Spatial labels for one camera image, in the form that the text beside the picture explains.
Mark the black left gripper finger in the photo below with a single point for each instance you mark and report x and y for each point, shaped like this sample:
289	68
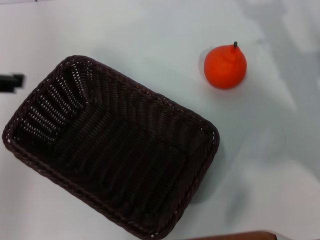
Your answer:
10	82

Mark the dark brown woven basket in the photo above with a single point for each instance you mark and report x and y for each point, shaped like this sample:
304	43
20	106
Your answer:
120	155

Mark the orange toy fruit with stem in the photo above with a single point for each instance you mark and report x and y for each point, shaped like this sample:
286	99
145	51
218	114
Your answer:
225	67

